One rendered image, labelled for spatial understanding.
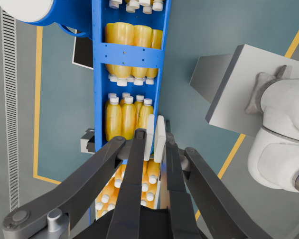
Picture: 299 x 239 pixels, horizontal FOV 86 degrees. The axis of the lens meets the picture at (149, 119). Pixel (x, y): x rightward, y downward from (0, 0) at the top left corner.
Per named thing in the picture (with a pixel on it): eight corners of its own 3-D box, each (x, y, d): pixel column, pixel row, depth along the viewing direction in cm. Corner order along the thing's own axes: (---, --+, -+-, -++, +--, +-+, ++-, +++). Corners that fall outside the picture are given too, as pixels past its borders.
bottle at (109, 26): (128, 27, 60) (126, 77, 67) (120, 28, 66) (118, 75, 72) (110, 23, 57) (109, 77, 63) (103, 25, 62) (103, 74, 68)
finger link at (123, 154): (141, 164, 15) (109, 159, 15) (145, 139, 20) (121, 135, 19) (144, 150, 14) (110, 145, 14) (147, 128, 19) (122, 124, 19)
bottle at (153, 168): (147, 155, 104) (144, 174, 86) (158, 152, 103) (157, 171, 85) (150, 163, 106) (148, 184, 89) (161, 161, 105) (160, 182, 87)
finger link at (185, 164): (165, 153, 14) (198, 159, 14) (163, 131, 19) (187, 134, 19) (162, 167, 15) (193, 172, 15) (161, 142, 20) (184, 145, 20)
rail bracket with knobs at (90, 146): (107, 135, 102) (101, 143, 92) (107, 145, 104) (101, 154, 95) (92, 133, 102) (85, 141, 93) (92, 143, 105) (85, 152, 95)
